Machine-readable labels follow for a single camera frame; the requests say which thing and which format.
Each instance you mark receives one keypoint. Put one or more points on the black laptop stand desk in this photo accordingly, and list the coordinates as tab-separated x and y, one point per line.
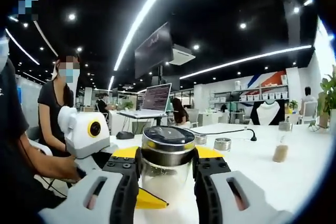
160	121

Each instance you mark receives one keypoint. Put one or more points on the distant green plant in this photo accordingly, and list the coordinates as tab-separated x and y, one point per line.
127	105

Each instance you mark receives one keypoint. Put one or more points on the ceiling air conditioner unit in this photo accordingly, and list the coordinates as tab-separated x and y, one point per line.
182	56

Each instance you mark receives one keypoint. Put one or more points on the tall seasoning bottle brown contents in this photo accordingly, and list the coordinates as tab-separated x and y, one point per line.
281	153

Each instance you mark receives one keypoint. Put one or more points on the potted green plant white pot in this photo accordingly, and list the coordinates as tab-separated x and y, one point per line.
329	95

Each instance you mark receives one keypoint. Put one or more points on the small seasoning bottle beige contents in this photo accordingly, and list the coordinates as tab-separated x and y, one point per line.
200	140

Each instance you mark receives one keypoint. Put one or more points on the long curved ceiling light strip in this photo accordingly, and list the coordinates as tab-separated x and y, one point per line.
141	19
249	60

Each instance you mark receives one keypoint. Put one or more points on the open silver laptop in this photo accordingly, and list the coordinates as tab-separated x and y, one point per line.
156	95

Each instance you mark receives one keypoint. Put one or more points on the group of ceiling spotlights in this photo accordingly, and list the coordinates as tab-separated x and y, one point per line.
242	25

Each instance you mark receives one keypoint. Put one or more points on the person's own torso black shirt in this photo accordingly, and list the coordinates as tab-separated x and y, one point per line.
10	129

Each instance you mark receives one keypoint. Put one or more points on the black monitor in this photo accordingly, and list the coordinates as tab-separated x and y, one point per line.
170	82

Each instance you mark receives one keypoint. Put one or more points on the small seasoning bottle grey contents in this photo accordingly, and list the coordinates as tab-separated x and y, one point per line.
222	144

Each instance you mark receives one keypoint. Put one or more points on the brown paper bag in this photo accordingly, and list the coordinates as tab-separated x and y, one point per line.
324	120

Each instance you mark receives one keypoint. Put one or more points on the large hanging dark screen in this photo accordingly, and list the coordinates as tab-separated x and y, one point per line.
153	51

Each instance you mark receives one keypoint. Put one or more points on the black chair with white shirt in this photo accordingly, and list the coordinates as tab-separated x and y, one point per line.
267	112

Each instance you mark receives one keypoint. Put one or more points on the small potted plant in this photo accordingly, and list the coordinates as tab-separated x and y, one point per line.
293	104

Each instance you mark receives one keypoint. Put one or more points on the black computer mouse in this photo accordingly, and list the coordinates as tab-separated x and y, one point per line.
125	135

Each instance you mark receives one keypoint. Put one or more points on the shelf with white bins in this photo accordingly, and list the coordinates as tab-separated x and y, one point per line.
262	95

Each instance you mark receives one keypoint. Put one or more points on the person's left hand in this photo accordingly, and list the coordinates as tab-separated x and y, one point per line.
68	169

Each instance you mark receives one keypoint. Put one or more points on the white mesh office chair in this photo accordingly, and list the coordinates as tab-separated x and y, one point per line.
311	111

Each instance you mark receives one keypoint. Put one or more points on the tall seasoning bottle white contents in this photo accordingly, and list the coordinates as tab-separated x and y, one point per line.
168	145

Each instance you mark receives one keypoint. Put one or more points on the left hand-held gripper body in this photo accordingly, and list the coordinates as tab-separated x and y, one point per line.
78	134

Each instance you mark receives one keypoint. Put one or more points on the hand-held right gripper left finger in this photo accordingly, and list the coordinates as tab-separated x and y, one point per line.
84	197

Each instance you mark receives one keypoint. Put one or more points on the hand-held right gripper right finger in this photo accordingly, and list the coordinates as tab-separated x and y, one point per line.
257	197

